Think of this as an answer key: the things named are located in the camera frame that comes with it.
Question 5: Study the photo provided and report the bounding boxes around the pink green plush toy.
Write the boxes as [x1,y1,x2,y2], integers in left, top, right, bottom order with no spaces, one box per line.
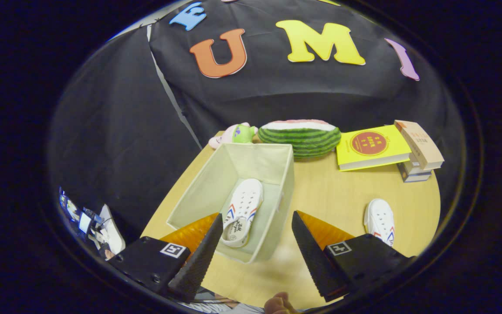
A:
[209,123,259,150]

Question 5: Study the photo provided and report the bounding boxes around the blue book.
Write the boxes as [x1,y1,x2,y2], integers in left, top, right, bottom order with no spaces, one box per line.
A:
[397,161,432,183]

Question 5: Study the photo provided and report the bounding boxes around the tan book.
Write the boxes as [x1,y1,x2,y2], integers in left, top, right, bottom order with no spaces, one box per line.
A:
[394,120,445,171]

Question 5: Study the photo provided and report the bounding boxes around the watermelon slice plush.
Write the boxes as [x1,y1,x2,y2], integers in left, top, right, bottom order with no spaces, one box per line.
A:
[258,119,342,159]

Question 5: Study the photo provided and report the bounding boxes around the blue printed items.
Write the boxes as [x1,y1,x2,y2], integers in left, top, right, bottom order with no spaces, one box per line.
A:
[59,188,103,238]

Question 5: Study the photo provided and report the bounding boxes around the yellow book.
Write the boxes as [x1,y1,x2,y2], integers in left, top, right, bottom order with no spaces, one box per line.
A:
[336,125,413,172]

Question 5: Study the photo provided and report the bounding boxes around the white flat object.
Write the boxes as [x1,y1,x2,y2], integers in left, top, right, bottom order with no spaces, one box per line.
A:
[96,204,126,256]

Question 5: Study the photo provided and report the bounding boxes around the person's white printed clothing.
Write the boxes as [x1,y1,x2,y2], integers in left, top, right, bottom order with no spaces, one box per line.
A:
[190,299,265,314]

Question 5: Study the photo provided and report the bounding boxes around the white canvas shoe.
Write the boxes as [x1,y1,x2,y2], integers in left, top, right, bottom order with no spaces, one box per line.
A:
[363,198,395,247]
[221,178,264,248]

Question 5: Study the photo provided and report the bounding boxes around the black backdrop cloth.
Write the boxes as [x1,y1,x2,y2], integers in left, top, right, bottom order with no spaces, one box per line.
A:
[48,0,465,245]

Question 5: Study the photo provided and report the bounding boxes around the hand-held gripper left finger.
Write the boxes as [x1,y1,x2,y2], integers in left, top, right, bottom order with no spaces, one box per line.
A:
[111,213,224,304]

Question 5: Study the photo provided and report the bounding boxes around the beige fabric storage box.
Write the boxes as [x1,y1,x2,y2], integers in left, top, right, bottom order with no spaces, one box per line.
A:
[166,143,295,264]

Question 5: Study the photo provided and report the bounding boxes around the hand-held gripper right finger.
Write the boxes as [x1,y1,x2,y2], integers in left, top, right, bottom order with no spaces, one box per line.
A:
[292,211,415,303]

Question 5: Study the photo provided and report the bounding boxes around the grey book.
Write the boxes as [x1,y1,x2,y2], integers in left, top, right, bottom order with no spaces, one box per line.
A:
[408,153,430,170]

